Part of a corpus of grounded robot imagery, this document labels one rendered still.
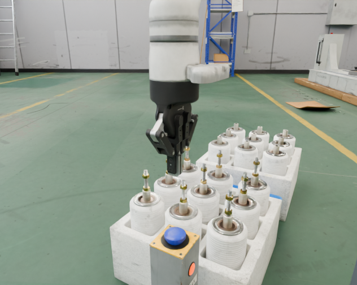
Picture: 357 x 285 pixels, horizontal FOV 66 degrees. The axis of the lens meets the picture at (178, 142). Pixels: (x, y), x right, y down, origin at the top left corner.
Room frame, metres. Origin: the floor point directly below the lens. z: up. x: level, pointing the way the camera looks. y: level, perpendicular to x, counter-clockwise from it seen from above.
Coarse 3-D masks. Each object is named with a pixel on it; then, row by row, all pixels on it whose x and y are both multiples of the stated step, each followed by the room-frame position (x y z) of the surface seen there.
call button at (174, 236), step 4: (168, 228) 0.43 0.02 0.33; (172, 228) 0.43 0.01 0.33; (176, 228) 0.43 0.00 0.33; (180, 228) 0.43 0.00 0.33; (164, 232) 0.42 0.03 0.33; (168, 232) 0.42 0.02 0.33; (172, 232) 0.42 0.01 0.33; (176, 232) 0.42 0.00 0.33; (180, 232) 0.42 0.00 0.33; (184, 232) 0.42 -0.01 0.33; (164, 236) 0.42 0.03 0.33; (168, 236) 0.41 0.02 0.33; (172, 236) 0.41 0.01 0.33; (176, 236) 0.41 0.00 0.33; (180, 236) 0.41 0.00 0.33; (184, 236) 0.41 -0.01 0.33; (168, 240) 0.41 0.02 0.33; (172, 240) 0.40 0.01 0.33; (176, 240) 0.40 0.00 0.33; (180, 240) 0.40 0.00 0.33; (172, 244) 0.41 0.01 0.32; (176, 244) 0.41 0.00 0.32
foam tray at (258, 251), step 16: (272, 208) 0.73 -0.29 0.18; (128, 224) 0.67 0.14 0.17; (272, 224) 0.66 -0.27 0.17; (112, 240) 0.63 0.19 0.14; (128, 240) 0.60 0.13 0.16; (144, 240) 0.58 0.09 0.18; (256, 240) 0.58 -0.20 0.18; (272, 240) 0.70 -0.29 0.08; (112, 256) 0.64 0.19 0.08; (128, 256) 0.61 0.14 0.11; (144, 256) 0.58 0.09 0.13; (256, 256) 0.53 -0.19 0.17; (128, 272) 0.61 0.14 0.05; (144, 272) 0.58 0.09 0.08; (208, 272) 0.49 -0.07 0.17; (224, 272) 0.48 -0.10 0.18; (240, 272) 0.48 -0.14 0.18; (256, 272) 0.52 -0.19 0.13
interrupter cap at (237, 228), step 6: (222, 216) 0.58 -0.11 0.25; (216, 222) 0.56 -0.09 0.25; (222, 222) 0.56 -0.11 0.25; (234, 222) 0.56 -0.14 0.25; (240, 222) 0.56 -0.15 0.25; (216, 228) 0.53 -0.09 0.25; (222, 228) 0.54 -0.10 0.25; (228, 228) 0.54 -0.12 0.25; (234, 228) 0.54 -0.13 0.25; (240, 228) 0.53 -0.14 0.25; (222, 234) 0.52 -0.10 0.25; (228, 234) 0.51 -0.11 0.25; (234, 234) 0.51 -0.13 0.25
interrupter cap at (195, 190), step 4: (192, 188) 0.72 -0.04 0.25; (196, 188) 0.72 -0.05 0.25; (208, 188) 0.72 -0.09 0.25; (212, 188) 0.72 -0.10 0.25; (192, 192) 0.70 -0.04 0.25; (196, 192) 0.70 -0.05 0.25; (208, 192) 0.70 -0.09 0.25; (212, 192) 0.70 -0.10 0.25; (196, 196) 0.68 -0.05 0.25; (200, 196) 0.68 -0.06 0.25; (204, 196) 0.68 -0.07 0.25; (208, 196) 0.68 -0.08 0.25; (212, 196) 0.68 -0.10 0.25
